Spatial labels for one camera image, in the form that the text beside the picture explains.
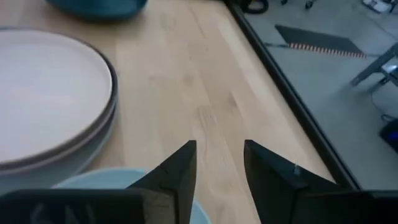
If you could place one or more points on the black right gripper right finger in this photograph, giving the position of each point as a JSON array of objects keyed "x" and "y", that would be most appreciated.
[{"x": 267, "y": 183}]

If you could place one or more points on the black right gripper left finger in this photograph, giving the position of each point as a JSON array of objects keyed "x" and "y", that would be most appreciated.
[{"x": 180, "y": 174}]

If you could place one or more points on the pale pink plastic plate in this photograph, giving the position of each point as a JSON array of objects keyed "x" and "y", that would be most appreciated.
[{"x": 49, "y": 161}]

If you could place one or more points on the dark teal plastic plate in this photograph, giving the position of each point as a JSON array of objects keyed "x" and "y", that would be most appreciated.
[{"x": 96, "y": 9}]

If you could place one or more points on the light blue plastic plate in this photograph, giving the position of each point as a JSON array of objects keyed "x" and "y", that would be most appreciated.
[{"x": 102, "y": 180}]

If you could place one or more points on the blue floor device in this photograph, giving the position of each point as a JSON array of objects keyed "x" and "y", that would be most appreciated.
[{"x": 391, "y": 135}]

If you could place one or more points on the large grey plastic plate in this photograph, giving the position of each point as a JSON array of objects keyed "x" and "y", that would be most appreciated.
[{"x": 46, "y": 178}]

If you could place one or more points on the black floor mat striped edge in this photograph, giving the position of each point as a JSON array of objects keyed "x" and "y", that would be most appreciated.
[{"x": 314, "y": 40}]

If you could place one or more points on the grey metal chair legs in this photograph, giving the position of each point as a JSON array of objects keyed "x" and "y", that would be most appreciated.
[{"x": 379, "y": 65}]

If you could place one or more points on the black caster wheels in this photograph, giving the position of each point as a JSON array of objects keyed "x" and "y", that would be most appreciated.
[{"x": 308, "y": 3}]

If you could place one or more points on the white box on floor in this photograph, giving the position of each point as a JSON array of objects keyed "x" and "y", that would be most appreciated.
[{"x": 377, "y": 4}]

